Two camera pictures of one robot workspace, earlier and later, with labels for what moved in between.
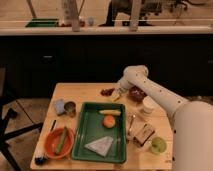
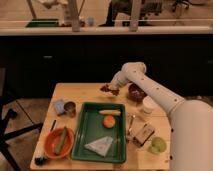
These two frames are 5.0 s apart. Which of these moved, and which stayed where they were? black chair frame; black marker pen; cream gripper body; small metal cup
Moved: cream gripper body
Stayed: black marker pen; black chair frame; small metal cup
